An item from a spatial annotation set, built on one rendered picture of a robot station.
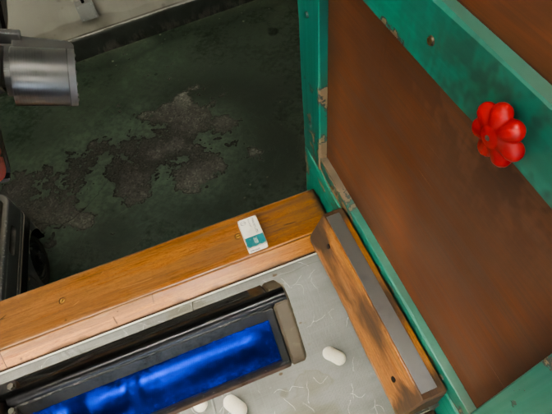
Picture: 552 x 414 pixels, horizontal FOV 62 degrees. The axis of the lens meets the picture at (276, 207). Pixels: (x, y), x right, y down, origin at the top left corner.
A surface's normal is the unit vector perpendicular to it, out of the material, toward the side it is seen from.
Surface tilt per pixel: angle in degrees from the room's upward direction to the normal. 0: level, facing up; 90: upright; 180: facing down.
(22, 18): 89
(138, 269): 0
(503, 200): 90
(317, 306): 0
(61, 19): 88
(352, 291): 67
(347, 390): 0
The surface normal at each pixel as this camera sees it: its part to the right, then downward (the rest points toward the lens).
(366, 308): -0.89, 0.08
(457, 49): -0.93, 0.33
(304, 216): -0.08, -0.56
